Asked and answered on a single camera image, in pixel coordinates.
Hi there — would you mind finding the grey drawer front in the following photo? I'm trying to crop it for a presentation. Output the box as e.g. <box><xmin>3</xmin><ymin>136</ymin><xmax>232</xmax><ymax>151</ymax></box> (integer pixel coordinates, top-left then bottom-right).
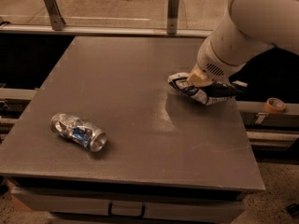
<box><xmin>12</xmin><ymin>187</ymin><xmax>244</xmax><ymax>224</ymax></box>

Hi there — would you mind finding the left metal bracket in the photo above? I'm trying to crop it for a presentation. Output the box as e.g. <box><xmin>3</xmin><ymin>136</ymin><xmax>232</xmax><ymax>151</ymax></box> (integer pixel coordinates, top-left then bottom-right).
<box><xmin>43</xmin><ymin>0</ymin><xmax>65</xmax><ymax>31</ymax></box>

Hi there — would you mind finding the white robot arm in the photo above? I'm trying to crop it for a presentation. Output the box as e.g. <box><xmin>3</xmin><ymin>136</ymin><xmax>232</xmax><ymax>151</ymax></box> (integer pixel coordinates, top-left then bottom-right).
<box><xmin>188</xmin><ymin>0</ymin><xmax>299</xmax><ymax>87</ymax></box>

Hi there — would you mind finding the black drawer handle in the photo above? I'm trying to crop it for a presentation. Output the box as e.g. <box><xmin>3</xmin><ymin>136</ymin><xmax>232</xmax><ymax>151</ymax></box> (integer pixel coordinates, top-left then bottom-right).
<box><xmin>107</xmin><ymin>202</ymin><xmax>146</xmax><ymax>218</ymax></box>

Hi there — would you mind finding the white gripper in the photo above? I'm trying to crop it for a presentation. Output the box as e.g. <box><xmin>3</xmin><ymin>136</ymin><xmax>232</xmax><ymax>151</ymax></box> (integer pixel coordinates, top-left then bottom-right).
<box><xmin>187</xmin><ymin>31</ymin><xmax>249</xmax><ymax>87</ymax></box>

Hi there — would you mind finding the blue chip bag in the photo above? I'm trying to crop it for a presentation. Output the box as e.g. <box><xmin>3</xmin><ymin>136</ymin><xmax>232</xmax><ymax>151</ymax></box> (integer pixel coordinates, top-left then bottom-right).
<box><xmin>167</xmin><ymin>72</ymin><xmax>248</xmax><ymax>105</ymax></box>

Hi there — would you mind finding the orange tape roll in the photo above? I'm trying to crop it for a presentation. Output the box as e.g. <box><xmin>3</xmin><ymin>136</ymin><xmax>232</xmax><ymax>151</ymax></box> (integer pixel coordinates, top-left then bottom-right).
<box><xmin>265</xmin><ymin>97</ymin><xmax>286</xmax><ymax>114</ymax></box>

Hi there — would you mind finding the metal window rail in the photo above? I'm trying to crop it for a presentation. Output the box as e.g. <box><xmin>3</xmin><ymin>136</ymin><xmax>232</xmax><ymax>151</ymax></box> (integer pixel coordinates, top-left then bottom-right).
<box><xmin>0</xmin><ymin>23</ymin><xmax>213</xmax><ymax>38</ymax></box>

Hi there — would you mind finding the crushed silver blue can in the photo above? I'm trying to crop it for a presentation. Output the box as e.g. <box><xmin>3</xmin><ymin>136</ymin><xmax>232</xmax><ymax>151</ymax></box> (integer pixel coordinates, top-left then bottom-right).
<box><xmin>50</xmin><ymin>113</ymin><xmax>107</xmax><ymax>152</ymax></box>

